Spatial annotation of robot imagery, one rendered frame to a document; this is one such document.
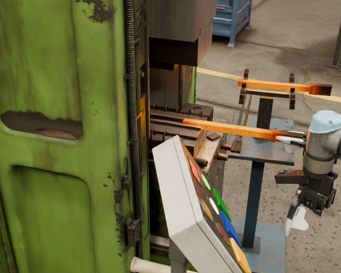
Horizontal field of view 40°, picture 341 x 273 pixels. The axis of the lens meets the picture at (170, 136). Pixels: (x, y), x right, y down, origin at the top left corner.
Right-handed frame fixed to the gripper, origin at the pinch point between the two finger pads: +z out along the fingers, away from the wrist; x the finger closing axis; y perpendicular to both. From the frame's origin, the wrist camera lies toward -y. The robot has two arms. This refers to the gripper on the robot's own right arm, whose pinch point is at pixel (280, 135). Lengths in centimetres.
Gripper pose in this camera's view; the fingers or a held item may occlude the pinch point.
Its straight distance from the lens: 165.1
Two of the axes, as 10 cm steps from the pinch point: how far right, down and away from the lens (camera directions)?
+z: -9.6, -1.5, 2.5
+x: 2.9, -4.9, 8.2
